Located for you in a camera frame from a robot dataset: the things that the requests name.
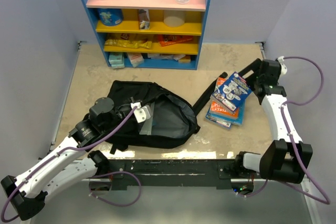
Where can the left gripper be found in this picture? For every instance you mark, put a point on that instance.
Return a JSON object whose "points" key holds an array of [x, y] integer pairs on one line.
{"points": [[130, 106]]}

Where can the blue shelf unit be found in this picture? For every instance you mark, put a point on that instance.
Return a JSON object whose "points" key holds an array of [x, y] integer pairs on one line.
{"points": [[160, 34]]}

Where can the yellow soap pack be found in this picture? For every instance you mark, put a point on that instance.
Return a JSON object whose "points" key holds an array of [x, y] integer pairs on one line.
{"points": [[185, 59]]}

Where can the grey-green notebook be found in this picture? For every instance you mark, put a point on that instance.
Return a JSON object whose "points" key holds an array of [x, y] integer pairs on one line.
{"points": [[147, 125]]}

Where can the small carton box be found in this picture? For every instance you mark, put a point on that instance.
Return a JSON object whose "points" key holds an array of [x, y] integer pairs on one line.
{"points": [[144, 19]]}

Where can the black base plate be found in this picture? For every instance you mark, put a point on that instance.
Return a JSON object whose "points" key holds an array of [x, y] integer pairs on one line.
{"points": [[218, 173]]}

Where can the dark blue cartoon book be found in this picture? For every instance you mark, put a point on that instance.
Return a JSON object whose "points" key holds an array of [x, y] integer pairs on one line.
{"points": [[232, 93]]}

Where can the orange snack box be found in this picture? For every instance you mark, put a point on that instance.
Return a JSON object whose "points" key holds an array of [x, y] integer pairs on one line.
{"points": [[168, 40]]}

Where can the blue round can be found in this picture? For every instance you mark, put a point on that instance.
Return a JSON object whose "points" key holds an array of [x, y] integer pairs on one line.
{"points": [[110, 16]]}

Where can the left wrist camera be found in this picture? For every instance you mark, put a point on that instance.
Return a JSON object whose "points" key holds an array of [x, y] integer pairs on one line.
{"points": [[141, 112]]}

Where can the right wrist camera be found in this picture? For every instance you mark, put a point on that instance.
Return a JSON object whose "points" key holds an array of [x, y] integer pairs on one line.
{"points": [[283, 67]]}

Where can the white round container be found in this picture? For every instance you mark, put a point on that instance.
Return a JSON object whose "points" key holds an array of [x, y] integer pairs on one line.
{"points": [[174, 18]]}

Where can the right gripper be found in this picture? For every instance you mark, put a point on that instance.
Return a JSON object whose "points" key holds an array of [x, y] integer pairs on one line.
{"points": [[254, 67]]}

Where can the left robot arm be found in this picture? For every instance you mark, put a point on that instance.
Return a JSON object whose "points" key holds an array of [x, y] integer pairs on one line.
{"points": [[73, 160]]}

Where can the white wrapped packs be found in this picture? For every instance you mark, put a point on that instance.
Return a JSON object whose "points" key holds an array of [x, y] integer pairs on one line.
{"points": [[175, 57]]}

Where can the black backpack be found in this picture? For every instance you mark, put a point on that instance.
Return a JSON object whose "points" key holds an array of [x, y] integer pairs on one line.
{"points": [[174, 120]]}

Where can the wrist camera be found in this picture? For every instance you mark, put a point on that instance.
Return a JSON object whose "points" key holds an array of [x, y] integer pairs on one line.
{"points": [[283, 67], [141, 112]]}

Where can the pink tissue pack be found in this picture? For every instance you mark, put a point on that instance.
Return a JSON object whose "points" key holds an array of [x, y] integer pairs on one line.
{"points": [[135, 58]]}

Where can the yellow chips bag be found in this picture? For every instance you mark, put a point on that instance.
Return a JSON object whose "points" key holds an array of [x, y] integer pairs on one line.
{"points": [[127, 40]]}

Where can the teal tissue pack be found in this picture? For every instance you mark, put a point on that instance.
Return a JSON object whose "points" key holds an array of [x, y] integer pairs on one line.
{"points": [[116, 60]]}

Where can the blue orange book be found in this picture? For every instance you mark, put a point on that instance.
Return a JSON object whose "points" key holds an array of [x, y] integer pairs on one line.
{"points": [[219, 113]]}

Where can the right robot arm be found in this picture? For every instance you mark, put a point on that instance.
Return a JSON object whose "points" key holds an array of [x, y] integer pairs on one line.
{"points": [[287, 157]]}

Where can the blue children's book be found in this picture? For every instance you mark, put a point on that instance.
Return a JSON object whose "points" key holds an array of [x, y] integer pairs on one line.
{"points": [[220, 123]]}

